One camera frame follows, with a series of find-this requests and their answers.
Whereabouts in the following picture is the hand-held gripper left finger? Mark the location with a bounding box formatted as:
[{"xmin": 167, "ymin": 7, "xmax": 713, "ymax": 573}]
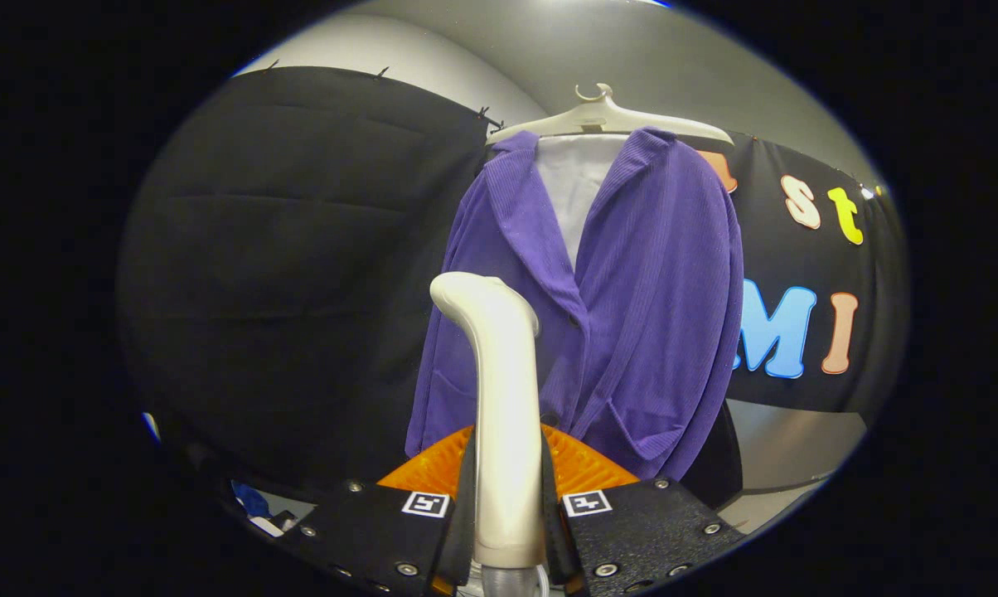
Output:
[{"xmin": 296, "ymin": 425, "xmax": 479, "ymax": 597}]

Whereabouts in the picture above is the grey garment steamer hose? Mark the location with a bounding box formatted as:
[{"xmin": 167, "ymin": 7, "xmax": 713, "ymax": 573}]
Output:
[{"xmin": 466, "ymin": 564, "xmax": 550, "ymax": 597}]

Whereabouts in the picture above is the purple ribbed jacket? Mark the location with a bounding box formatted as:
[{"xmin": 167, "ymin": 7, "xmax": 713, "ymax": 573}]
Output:
[{"xmin": 405, "ymin": 127, "xmax": 745, "ymax": 482}]

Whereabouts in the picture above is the small blue item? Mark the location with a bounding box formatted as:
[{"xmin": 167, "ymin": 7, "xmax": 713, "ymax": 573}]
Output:
[{"xmin": 233, "ymin": 481, "xmax": 273, "ymax": 520}]

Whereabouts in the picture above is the white plastic clothes hanger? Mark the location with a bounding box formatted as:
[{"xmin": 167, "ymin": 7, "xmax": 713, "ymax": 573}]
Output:
[{"xmin": 487, "ymin": 83, "xmax": 734, "ymax": 147}]

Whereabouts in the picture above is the white inner cloth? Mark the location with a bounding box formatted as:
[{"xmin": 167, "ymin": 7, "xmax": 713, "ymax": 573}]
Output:
[{"xmin": 535, "ymin": 134, "xmax": 630, "ymax": 265}]

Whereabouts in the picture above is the grey cabinet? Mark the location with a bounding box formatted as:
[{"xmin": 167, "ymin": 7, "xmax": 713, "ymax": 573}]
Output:
[{"xmin": 719, "ymin": 400, "xmax": 869, "ymax": 534}]

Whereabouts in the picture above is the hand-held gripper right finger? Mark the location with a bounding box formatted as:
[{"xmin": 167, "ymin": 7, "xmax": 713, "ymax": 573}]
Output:
[{"xmin": 540, "ymin": 425, "xmax": 747, "ymax": 597}]

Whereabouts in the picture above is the white garment steamer handle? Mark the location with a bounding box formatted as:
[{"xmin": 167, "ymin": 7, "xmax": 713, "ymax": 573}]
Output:
[{"xmin": 429, "ymin": 272, "xmax": 548, "ymax": 570}]

